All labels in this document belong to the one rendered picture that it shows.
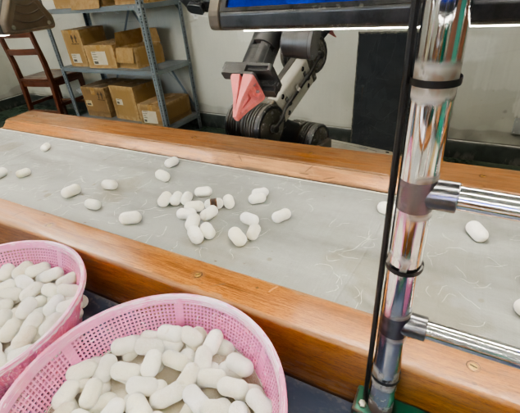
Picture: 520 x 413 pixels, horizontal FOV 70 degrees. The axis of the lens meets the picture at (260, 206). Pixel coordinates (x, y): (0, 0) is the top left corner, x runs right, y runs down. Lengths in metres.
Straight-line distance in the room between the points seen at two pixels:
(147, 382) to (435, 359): 0.29
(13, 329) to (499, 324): 0.57
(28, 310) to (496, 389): 0.53
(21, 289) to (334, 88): 2.39
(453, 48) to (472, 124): 2.41
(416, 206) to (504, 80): 2.32
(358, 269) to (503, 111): 2.16
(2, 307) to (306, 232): 0.43
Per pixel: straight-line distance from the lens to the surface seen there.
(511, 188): 0.72
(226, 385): 0.41
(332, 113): 2.77
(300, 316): 0.42
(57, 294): 0.58
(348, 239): 0.57
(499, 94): 2.57
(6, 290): 0.63
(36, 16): 0.72
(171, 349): 0.45
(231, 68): 0.73
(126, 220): 0.66
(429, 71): 0.22
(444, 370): 0.41
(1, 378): 0.50
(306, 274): 0.51
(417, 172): 0.24
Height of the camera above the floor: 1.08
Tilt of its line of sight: 32 degrees down
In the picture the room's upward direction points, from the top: 5 degrees counter-clockwise
